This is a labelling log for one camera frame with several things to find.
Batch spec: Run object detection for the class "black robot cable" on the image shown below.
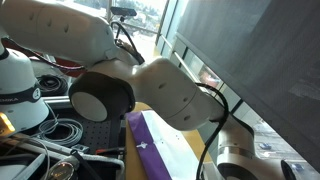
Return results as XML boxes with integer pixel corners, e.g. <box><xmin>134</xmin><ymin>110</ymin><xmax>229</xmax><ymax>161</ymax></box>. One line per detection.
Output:
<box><xmin>111</xmin><ymin>21</ymin><xmax>231</xmax><ymax>180</ymax></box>

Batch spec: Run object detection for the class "dark parked car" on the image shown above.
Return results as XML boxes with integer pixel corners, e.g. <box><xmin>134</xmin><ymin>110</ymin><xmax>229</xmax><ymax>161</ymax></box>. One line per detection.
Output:
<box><xmin>258</xmin><ymin>142</ymin><xmax>273</xmax><ymax>150</ymax></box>

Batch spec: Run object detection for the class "dark grey window blind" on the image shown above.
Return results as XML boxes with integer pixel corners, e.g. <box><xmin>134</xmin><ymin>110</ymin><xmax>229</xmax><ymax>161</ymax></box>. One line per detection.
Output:
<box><xmin>176</xmin><ymin>0</ymin><xmax>320</xmax><ymax>174</ymax></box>

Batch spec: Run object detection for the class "round brass fitting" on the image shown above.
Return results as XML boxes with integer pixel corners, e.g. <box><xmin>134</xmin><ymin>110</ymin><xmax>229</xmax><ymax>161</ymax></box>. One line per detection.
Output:
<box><xmin>48</xmin><ymin>161</ymin><xmax>76</xmax><ymax>180</ymax></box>

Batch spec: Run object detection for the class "grey cable coil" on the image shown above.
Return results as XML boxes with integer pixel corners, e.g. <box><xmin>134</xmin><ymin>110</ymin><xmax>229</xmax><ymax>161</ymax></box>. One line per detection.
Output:
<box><xmin>33</xmin><ymin>118</ymin><xmax>84</xmax><ymax>148</ymax></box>

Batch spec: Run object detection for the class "aluminium profile rail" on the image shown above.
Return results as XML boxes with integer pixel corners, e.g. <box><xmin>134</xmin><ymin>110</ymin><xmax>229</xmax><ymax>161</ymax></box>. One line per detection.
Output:
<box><xmin>41</xmin><ymin>95</ymin><xmax>73</xmax><ymax>110</ymax></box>

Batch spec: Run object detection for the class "red-handled black clamp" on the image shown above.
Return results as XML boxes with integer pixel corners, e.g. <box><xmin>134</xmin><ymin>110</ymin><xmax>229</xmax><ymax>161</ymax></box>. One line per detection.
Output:
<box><xmin>95</xmin><ymin>146</ymin><xmax>127</xmax><ymax>158</ymax></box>

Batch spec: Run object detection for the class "black perforated breadboard plate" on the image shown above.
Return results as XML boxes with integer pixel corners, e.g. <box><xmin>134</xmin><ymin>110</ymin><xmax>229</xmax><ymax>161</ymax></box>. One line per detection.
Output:
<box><xmin>43</xmin><ymin>106</ymin><xmax>128</xmax><ymax>158</ymax></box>

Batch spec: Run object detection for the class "orange chair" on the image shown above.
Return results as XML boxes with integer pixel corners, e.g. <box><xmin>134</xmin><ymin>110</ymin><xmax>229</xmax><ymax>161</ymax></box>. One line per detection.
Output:
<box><xmin>54</xmin><ymin>58</ymin><xmax>86</xmax><ymax>71</ymax></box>

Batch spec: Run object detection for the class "black cable coil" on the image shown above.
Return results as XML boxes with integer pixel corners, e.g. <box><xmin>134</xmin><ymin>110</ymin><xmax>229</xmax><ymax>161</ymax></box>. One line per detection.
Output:
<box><xmin>35</xmin><ymin>73</ymin><xmax>69</xmax><ymax>97</ymax></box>

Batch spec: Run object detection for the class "metal window railing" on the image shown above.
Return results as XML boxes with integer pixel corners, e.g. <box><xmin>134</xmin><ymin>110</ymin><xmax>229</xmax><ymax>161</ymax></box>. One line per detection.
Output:
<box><xmin>159</xmin><ymin>33</ymin><xmax>201</xmax><ymax>84</ymax></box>

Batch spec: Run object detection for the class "purple folder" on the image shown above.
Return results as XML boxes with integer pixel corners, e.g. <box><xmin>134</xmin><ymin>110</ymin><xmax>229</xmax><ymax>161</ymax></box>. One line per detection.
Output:
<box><xmin>126</xmin><ymin>111</ymin><xmax>173</xmax><ymax>180</ymax></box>

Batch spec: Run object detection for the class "grey window frame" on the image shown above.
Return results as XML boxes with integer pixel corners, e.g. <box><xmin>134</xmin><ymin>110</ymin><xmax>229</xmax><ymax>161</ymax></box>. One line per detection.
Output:
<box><xmin>156</xmin><ymin>0</ymin><xmax>254</xmax><ymax>134</ymax></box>

